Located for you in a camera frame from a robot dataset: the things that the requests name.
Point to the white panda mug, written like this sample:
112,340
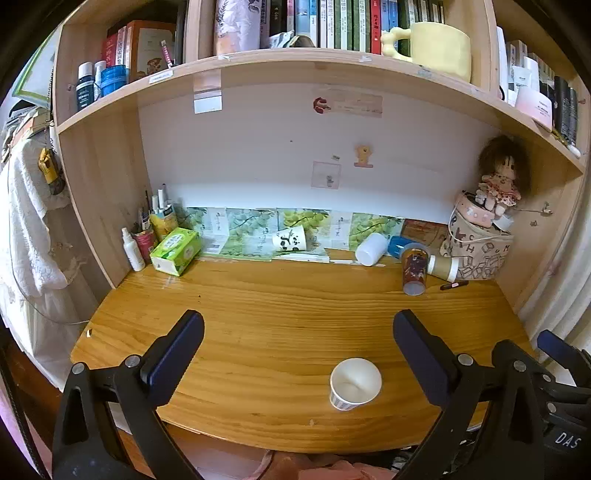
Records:
290,239

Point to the white spray bottle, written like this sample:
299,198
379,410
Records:
134,254

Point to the pink round box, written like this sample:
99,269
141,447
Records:
471,212

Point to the yellow mug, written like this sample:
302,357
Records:
438,48

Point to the small white bottle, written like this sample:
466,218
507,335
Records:
99,78

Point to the green tissue box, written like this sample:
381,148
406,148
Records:
175,251

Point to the white charger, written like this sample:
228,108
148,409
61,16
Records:
503,224

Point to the white plastic cup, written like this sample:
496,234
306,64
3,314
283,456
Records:
371,249

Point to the bear shaped clip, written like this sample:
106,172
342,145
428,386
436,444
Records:
363,155

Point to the leaf printed paper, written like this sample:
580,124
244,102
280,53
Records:
240,230

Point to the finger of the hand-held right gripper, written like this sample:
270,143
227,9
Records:
565,357

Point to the white paper cup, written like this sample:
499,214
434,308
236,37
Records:
355,383

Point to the blue jar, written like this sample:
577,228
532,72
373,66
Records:
114,81

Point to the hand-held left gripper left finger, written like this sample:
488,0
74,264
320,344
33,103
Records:
181,347

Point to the white lace cloth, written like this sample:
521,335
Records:
27,240

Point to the pink white jar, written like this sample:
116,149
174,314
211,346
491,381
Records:
534,107

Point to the red pen holder can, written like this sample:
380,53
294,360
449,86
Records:
145,247

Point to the wooden bookshelf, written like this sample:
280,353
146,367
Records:
101,166

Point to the orange books group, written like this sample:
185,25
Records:
143,50

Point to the pink cloth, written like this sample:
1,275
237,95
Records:
323,468

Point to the brown-haired doll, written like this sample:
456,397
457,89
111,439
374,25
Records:
501,180

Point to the taped paper label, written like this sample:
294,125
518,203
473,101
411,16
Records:
207,92

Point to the dark bottle white cap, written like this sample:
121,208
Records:
85,90

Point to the yellow box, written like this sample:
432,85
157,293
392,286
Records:
165,226

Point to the red sticker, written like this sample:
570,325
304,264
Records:
321,104

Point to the brown booklet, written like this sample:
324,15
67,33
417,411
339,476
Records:
422,233

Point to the brown pen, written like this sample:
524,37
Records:
455,285

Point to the red printed cup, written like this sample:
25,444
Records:
414,270

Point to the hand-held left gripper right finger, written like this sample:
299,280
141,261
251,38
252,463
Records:
415,347

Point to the row of boxes and bottles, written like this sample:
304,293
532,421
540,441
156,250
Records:
561,101

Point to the row of books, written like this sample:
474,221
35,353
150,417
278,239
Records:
332,23

